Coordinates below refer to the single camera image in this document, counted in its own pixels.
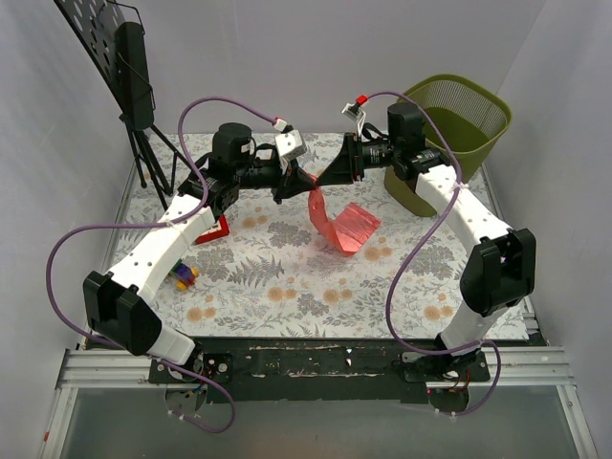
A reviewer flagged red calculator toy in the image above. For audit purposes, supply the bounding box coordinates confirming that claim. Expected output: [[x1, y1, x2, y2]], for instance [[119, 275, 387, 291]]
[[194, 215, 230, 245]]

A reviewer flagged red torn trash bag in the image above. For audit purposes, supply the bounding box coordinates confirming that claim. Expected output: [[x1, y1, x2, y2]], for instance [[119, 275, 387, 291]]
[[308, 187, 381, 256]]

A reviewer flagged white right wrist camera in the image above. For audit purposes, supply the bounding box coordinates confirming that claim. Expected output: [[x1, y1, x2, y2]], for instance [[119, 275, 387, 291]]
[[341, 95, 368, 122]]

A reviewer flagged colourful toy figure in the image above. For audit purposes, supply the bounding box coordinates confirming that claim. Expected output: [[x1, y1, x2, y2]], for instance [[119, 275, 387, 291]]
[[169, 262, 199, 291]]

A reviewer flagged green plastic trash bin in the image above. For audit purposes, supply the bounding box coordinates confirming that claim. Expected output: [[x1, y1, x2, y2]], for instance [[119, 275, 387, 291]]
[[382, 73, 513, 217]]

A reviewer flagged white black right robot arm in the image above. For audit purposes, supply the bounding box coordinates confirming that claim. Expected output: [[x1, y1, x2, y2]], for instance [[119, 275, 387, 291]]
[[317, 101, 536, 381]]

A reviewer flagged black music stand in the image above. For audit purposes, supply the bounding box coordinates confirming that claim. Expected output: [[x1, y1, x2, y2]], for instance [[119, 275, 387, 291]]
[[55, 0, 186, 208]]

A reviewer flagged floral patterned table mat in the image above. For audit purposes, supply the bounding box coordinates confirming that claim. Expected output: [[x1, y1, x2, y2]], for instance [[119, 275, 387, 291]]
[[91, 131, 533, 340]]

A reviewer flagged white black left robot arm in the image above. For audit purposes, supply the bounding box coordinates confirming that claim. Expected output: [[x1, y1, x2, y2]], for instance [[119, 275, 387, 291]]
[[83, 122, 316, 383]]

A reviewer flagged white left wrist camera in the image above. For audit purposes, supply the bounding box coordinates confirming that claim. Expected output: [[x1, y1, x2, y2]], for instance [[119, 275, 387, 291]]
[[274, 129, 308, 163]]

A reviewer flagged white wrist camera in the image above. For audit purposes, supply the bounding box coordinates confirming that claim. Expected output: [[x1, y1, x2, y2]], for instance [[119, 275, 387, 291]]
[[274, 129, 308, 163], [341, 95, 368, 122]]

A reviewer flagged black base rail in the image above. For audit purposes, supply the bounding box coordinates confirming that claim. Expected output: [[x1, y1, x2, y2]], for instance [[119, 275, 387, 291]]
[[147, 337, 493, 405]]

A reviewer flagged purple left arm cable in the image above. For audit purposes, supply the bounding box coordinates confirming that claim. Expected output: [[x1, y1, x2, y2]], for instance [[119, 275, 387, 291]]
[[46, 98, 288, 434]]

